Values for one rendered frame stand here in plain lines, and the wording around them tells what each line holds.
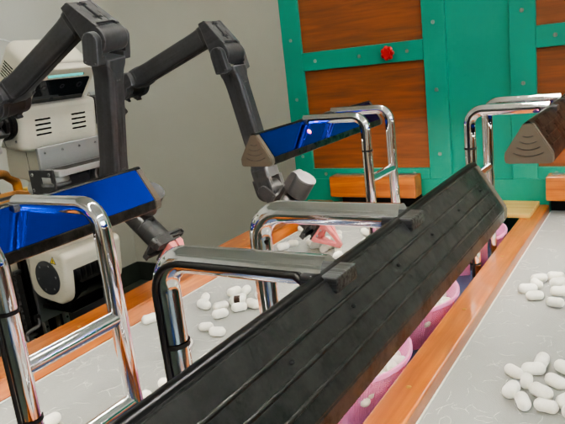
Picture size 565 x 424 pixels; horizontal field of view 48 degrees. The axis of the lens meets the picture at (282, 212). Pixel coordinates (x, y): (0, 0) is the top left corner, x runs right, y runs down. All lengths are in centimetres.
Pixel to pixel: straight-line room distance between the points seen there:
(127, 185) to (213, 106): 241
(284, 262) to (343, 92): 169
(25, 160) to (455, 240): 148
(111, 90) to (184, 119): 215
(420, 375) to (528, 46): 115
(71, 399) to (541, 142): 91
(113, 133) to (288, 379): 114
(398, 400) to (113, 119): 87
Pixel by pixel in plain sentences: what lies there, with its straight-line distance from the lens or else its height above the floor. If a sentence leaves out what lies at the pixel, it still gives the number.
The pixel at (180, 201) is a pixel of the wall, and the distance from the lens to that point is 372.
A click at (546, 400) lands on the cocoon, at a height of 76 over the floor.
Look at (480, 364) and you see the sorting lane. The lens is 111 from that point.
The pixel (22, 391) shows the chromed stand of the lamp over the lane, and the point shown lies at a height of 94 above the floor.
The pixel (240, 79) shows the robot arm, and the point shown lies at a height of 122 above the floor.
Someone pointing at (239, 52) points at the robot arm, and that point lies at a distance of 174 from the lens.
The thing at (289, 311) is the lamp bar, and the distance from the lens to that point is 40.
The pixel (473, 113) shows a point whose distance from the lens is 138.
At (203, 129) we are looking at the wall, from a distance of 350.
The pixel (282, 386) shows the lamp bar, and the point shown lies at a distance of 37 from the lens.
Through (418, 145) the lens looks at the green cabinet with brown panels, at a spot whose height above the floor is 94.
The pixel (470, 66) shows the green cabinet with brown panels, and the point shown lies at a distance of 197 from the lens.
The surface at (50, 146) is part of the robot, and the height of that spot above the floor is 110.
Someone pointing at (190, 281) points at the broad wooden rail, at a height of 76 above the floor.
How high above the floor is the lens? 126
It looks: 14 degrees down
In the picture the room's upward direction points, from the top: 7 degrees counter-clockwise
